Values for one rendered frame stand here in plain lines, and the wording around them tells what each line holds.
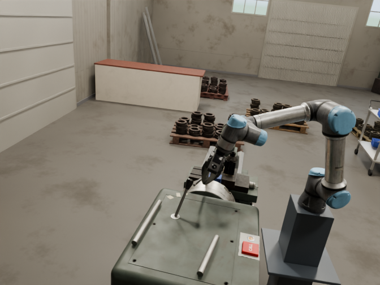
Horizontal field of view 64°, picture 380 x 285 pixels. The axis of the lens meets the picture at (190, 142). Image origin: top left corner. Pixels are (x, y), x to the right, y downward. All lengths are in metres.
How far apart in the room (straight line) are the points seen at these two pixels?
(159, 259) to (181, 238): 0.14
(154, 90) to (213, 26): 6.26
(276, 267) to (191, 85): 5.43
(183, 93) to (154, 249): 5.97
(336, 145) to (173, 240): 0.86
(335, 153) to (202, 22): 11.51
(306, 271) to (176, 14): 11.74
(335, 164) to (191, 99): 5.60
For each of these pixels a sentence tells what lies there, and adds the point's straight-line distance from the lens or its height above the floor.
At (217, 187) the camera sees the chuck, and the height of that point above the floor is 1.23.
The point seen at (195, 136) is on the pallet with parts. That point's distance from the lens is 5.16.
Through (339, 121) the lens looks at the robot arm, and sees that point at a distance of 1.47.
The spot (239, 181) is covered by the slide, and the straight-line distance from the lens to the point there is 2.24.
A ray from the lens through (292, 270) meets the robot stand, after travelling 1.98.
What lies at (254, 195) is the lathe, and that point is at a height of 0.92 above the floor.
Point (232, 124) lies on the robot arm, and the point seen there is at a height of 1.63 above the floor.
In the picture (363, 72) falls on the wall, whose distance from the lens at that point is 13.96.
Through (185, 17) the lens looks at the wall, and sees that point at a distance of 12.88.
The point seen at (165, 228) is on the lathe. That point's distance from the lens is 1.25.
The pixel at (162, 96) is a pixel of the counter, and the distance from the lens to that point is 7.06.
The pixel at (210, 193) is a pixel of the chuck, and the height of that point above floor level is 1.23.
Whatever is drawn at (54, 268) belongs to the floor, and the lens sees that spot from 2.95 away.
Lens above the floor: 2.03
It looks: 23 degrees down
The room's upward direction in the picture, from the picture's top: 6 degrees clockwise
